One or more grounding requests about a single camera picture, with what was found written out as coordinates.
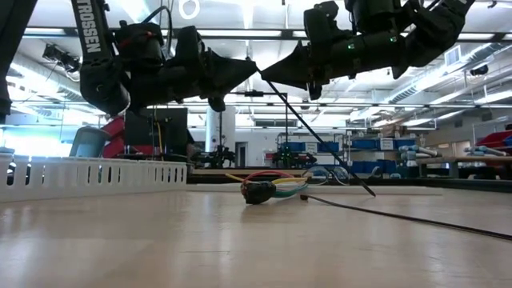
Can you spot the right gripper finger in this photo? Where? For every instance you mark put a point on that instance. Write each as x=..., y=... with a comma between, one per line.
x=294, y=60
x=294, y=78

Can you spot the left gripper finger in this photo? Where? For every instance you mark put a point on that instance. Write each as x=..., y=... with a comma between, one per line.
x=224, y=86
x=228, y=64

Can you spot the black zip tie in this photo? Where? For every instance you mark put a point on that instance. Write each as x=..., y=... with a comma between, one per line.
x=400, y=217
x=320, y=139

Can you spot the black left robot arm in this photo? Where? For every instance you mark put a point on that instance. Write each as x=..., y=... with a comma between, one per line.
x=90, y=40

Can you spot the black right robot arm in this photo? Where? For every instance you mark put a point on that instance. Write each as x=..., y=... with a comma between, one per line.
x=432, y=28

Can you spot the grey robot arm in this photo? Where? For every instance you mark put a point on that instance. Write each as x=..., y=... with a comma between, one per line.
x=486, y=150
x=424, y=151

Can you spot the white round column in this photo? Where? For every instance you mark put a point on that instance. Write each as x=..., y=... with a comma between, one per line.
x=212, y=128

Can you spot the blue storage bin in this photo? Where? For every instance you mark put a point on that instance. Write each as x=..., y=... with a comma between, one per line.
x=360, y=167
x=330, y=147
x=292, y=146
x=405, y=143
x=364, y=144

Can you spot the small black robot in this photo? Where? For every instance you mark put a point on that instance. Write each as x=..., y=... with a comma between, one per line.
x=292, y=159
x=219, y=156

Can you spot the black computer monitor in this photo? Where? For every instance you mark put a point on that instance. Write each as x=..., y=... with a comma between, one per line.
x=140, y=128

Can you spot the white air vent grille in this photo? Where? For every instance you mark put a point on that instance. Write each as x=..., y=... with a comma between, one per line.
x=452, y=56

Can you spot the black safety glasses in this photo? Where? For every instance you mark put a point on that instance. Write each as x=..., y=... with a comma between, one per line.
x=340, y=176

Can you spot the black loudspeaker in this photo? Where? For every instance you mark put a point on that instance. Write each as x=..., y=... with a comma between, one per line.
x=479, y=70

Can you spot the grey office chair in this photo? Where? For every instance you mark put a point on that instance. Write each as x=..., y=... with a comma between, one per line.
x=90, y=144

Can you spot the wooden workbench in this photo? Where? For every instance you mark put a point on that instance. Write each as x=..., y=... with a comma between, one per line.
x=480, y=159

